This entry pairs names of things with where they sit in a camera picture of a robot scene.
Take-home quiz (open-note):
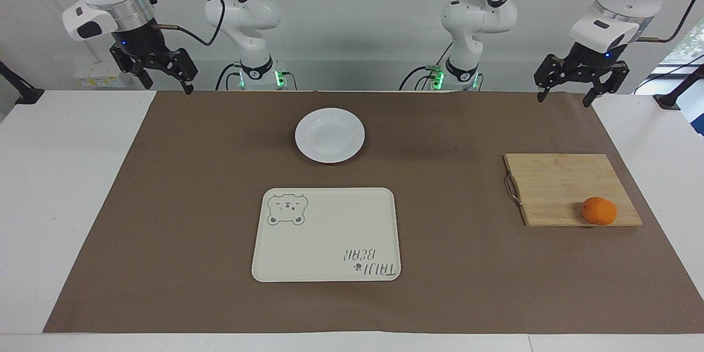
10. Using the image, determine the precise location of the white round plate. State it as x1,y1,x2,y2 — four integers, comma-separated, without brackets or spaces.
295,108,366,164

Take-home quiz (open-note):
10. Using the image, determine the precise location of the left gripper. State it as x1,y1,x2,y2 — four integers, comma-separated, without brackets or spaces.
534,42,631,108

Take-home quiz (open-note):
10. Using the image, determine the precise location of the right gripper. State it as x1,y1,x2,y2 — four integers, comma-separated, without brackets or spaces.
109,18,199,95

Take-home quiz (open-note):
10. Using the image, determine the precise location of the black cable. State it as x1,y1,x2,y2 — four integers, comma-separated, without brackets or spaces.
632,53,704,95
144,0,227,47
399,41,457,91
215,63,243,91
638,0,704,44

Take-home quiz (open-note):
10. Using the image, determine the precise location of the orange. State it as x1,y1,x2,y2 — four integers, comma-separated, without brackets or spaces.
581,196,618,226

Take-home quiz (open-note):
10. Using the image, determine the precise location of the cream tray with bear print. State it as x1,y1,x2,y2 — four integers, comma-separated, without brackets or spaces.
251,187,402,283

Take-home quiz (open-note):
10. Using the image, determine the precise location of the black stand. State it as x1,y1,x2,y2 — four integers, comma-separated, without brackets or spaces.
653,64,704,110
0,60,45,106

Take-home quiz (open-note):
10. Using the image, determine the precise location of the wooden cutting board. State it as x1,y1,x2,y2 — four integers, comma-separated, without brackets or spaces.
503,153,644,228

